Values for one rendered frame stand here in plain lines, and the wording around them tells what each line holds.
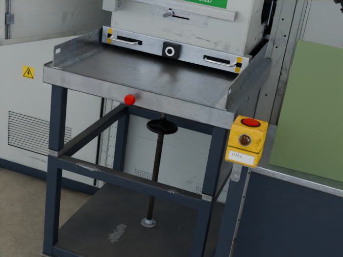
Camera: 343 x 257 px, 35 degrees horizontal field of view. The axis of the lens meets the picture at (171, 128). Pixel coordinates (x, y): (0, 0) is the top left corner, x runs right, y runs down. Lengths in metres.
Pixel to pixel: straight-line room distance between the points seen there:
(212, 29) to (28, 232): 1.17
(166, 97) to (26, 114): 1.20
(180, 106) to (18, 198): 1.26
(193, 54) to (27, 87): 1.01
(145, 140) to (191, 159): 0.23
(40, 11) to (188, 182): 0.99
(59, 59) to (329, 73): 0.83
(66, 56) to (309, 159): 0.83
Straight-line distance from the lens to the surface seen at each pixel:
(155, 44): 1.92
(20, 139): 2.76
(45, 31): 2.09
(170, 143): 2.41
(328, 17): 2.13
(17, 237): 2.39
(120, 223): 2.19
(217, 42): 1.87
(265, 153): 1.57
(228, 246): 1.49
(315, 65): 1.42
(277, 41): 2.18
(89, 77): 1.68
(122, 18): 1.97
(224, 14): 1.80
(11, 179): 2.81
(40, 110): 2.63
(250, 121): 1.34
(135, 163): 2.52
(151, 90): 1.63
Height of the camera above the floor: 1.38
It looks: 23 degrees down
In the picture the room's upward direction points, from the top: 9 degrees clockwise
